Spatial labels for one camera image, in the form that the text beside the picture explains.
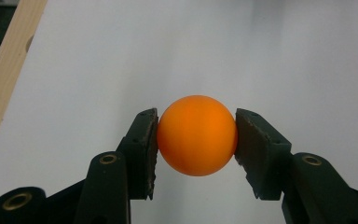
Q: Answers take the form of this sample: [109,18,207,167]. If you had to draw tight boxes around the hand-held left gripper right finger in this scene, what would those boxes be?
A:
[234,107,293,201]

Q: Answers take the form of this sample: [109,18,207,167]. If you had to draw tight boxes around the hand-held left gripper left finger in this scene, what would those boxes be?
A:
[116,107,159,201]

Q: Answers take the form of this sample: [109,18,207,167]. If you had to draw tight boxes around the orange ping pong ball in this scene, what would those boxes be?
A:
[156,94,239,177]

